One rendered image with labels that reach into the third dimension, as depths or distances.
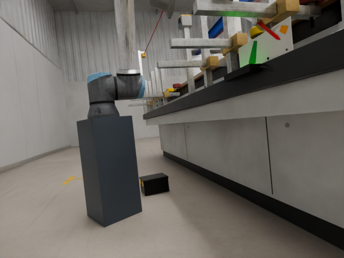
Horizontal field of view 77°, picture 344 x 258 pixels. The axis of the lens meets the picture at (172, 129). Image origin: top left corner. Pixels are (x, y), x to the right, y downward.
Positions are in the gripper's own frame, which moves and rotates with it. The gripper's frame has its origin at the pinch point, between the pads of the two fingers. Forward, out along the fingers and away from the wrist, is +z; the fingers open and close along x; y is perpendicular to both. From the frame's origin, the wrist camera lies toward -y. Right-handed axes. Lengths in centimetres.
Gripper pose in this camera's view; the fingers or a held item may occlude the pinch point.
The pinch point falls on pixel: (171, 13)
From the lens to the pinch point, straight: 65.9
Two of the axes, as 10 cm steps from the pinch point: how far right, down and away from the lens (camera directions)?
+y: -9.6, 1.1, -2.7
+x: 2.7, 0.0, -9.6
